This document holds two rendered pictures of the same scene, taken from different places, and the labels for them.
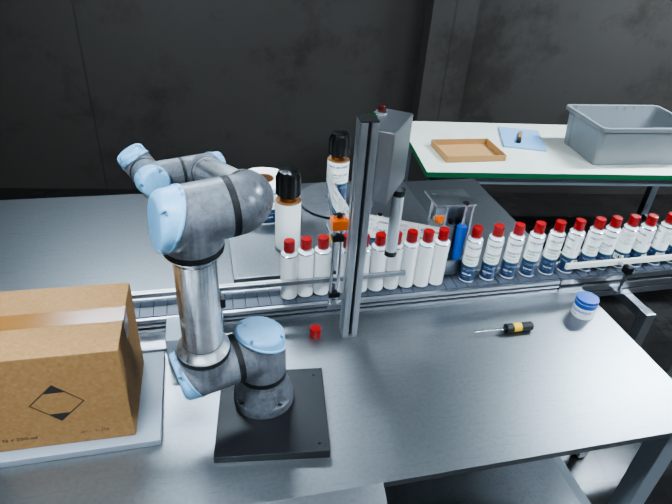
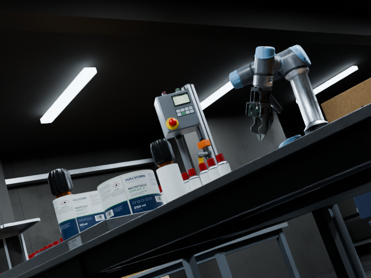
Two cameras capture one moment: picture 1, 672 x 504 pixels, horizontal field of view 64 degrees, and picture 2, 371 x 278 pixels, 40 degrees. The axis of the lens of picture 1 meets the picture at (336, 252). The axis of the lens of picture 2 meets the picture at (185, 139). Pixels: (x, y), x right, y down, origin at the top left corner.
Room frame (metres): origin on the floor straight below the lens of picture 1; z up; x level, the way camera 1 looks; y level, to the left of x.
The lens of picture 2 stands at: (2.59, 1.86, 0.67)
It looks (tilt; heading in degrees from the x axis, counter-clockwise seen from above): 14 degrees up; 237
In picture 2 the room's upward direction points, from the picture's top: 19 degrees counter-clockwise
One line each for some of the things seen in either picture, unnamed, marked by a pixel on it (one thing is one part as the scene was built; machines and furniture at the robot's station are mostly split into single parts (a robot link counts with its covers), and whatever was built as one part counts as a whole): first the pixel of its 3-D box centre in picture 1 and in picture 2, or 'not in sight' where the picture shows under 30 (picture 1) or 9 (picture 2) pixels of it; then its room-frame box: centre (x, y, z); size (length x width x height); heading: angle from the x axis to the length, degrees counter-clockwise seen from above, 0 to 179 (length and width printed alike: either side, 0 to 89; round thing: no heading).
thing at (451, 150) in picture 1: (467, 150); not in sight; (2.83, -0.68, 0.82); 0.34 x 0.24 x 0.04; 104
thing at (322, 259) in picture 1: (322, 265); (208, 185); (1.38, 0.04, 0.98); 0.05 x 0.05 x 0.20
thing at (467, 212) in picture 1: (444, 233); not in sight; (1.58, -0.36, 1.01); 0.14 x 0.13 x 0.26; 105
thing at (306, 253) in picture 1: (305, 266); (217, 181); (1.36, 0.09, 0.98); 0.05 x 0.05 x 0.20
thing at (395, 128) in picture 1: (381, 154); (177, 113); (1.32, -0.10, 1.38); 0.17 x 0.10 x 0.19; 160
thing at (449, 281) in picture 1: (323, 296); not in sight; (1.38, 0.03, 0.86); 1.65 x 0.08 x 0.04; 105
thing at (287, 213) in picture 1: (288, 209); (169, 176); (1.63, 0.17, 1.03); 0.09 x 0.09 x 0.30
